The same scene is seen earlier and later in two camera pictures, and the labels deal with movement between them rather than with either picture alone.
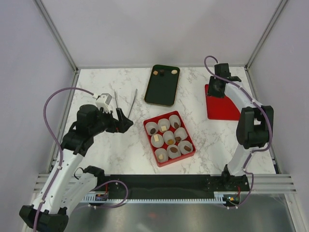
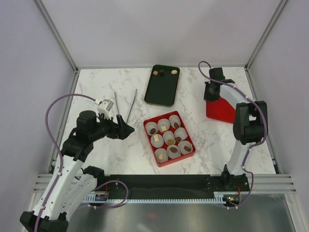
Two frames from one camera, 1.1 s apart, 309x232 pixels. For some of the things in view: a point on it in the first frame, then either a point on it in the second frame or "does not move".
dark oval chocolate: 174,150 does not move
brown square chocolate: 177,138 does not move
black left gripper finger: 123,123 -> 123,130
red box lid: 222,108 does not move
